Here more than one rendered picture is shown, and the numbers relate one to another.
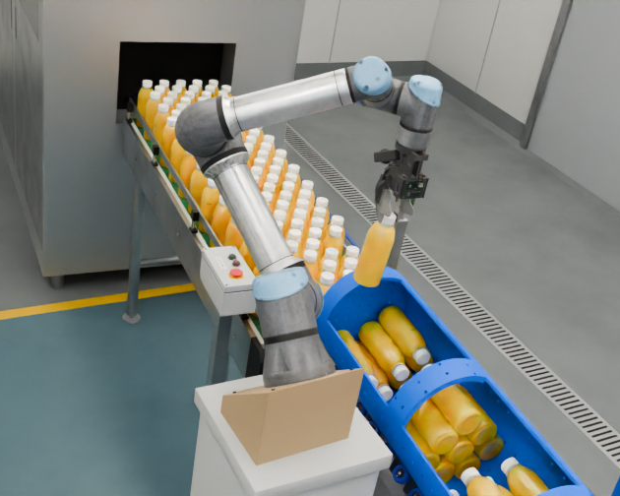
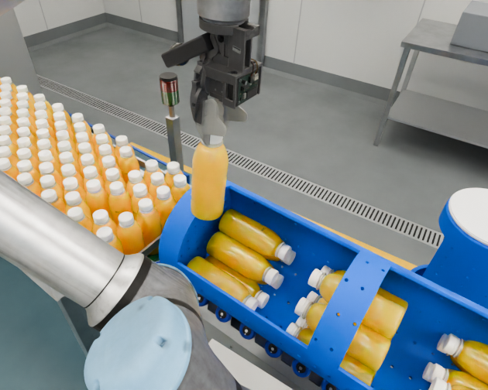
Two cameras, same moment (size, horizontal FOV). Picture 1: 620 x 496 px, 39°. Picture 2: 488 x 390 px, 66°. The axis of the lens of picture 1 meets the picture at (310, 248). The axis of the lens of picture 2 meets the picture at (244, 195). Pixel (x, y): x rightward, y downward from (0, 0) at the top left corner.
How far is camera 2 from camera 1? 1.47 m
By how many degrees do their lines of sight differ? 25
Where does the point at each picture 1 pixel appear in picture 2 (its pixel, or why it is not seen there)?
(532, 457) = (447, 312)
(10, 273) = not seen: outside the picture
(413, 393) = (339, 330)
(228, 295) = not seen: hidden behind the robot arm
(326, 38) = (38, 14)
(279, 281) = (146, 378)
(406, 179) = (240, 74)
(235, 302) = not seen: hidden behind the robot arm
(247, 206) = (3, 224)
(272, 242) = (82, 261)
